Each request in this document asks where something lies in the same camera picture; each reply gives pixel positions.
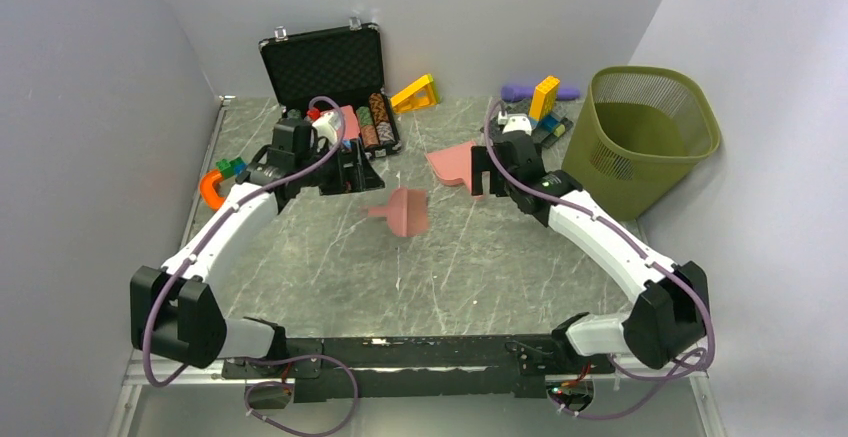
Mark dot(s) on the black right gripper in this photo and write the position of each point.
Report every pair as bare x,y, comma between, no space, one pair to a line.
482,163

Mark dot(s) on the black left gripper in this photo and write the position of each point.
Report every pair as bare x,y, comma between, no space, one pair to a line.
358,177

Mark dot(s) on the pink hand brush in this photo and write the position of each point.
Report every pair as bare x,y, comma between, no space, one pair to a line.
405,212

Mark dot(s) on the pink dustpan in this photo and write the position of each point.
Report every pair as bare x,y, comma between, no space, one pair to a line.
452,166

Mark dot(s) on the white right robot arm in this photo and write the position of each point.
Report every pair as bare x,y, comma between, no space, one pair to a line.
669,301

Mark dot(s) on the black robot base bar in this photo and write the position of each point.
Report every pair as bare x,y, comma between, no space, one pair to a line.
520,365

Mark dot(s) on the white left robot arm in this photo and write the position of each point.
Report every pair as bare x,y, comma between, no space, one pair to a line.
173,307

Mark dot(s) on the grey brick baseplate model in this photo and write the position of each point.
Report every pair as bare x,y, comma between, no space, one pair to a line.
545,133

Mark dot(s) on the yellow orange brick tower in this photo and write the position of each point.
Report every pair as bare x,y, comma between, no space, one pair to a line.
544,98

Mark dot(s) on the purple cylinder toy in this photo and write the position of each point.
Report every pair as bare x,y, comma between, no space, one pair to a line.
515,92

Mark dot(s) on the pink playing card deck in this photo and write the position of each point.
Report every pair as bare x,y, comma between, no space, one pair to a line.
352,127

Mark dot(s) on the yellow triangular toy block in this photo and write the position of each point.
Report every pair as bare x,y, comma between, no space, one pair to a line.
422,93

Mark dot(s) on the black poker chip case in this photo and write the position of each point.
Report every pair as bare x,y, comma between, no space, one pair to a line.
344,63

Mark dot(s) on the olive green waste basket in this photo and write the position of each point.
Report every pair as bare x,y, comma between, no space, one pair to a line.
641,130

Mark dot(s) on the green and blue toy bricks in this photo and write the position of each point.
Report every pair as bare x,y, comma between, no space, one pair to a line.
229,168

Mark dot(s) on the orange horseshoe toy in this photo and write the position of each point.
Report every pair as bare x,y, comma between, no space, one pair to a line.
209,186

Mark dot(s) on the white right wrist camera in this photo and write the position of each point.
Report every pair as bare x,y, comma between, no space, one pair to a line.
515,123

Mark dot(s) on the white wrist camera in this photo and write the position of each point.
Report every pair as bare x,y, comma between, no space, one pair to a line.
515,123
328,124

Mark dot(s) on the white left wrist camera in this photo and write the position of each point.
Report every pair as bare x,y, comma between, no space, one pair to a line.
328,124

